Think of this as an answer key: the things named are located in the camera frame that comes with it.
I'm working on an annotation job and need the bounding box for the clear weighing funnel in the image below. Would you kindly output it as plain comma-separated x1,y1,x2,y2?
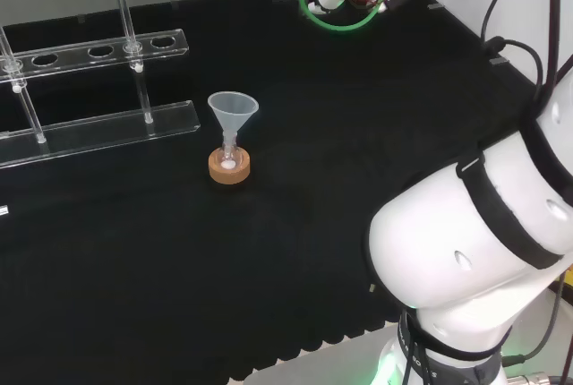
207,91,260,169

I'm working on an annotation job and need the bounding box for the clear acrylic funnel stand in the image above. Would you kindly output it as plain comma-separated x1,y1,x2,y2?
0,0,201,169

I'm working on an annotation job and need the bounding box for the black bench cloth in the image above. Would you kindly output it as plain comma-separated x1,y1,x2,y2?
0,0,538,385

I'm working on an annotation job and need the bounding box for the pale base board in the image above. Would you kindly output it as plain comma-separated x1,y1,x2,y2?
241,321,400,385

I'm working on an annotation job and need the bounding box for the thin black cable with plug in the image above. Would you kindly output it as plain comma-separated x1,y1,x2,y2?
480,0,545,90

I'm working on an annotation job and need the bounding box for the thick black cable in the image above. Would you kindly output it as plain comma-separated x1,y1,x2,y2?
544,0,566,90

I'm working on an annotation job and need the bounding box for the brown cork ring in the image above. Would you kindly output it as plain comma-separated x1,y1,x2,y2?
208,146,252,187

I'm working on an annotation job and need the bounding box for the black cable with green light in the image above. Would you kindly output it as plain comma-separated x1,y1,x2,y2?
500,273,570,369

